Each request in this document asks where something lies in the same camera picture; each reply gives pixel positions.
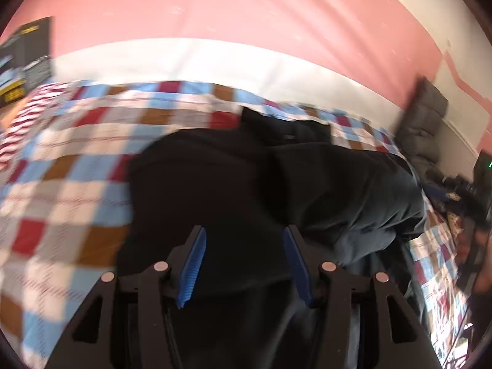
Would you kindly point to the grey quilted cushion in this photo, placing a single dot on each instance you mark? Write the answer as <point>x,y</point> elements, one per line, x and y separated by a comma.
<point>421,123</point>

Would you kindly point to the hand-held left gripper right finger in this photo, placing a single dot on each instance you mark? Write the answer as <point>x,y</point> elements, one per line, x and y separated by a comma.
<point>296,265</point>

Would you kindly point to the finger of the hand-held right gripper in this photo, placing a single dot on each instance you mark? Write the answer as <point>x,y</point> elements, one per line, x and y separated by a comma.
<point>453,192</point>

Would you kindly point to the black jacket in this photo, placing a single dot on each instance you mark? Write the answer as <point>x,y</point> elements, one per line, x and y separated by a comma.
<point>238,184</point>

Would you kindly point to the black yellow cardboard box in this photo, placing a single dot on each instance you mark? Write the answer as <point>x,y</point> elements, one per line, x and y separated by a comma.
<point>27,61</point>

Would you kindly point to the checkered blanket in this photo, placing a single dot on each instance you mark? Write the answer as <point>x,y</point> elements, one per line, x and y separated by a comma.
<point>69,153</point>

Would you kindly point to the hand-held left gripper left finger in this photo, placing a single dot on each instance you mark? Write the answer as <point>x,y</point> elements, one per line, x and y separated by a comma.
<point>191,269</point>

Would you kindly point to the red white striped cloth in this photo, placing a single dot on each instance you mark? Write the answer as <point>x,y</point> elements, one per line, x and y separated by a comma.
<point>27,115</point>

